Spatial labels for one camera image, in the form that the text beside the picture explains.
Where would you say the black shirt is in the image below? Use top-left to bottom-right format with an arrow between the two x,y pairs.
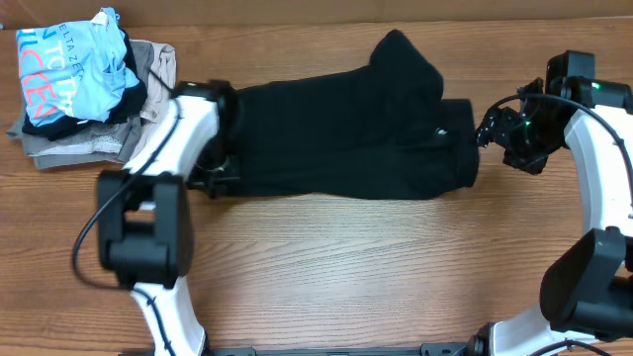
232,30 -> 480,200

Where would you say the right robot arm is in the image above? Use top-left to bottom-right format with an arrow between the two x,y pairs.
458,50 -> 632,356

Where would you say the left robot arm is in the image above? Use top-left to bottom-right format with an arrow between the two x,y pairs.
96,80 -> 239,355

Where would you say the black folded garment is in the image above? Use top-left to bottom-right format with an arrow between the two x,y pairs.
20,32 -> 147,141

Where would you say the grey folded garment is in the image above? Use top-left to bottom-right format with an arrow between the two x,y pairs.
6,40 -> 155,171

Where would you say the beige folded garment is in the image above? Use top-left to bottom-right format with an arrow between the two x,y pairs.
127,42 -> 178,163

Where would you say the light blue printed shirt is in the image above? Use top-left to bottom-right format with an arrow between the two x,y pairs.
16,7 -> 139,127

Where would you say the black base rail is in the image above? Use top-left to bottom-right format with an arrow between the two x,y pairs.
202,343 -> 467,356

